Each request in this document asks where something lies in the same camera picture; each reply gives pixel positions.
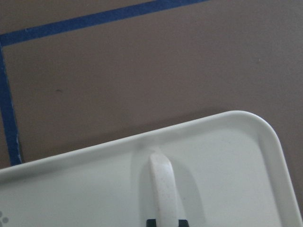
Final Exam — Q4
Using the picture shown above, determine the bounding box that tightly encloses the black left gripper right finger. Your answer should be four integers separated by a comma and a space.
178, 219, 189, 227

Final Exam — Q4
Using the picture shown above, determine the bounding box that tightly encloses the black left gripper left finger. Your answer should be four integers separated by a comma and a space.
146, 219, 157, 227

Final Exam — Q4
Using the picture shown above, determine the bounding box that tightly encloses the white ceramic spoon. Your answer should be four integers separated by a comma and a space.
149, 152, 182, 227

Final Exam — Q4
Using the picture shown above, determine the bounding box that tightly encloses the white plastic tray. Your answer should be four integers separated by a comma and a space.
0, 111, 303, 227

